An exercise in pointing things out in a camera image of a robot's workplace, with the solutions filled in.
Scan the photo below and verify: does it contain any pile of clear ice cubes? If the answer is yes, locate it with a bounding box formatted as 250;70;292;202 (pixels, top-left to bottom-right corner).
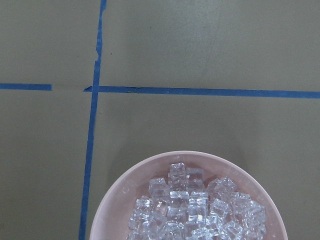
127;162;267;240

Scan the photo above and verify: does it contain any pink bowl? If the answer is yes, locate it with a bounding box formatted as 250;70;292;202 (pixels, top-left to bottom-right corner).
89;150;288;240

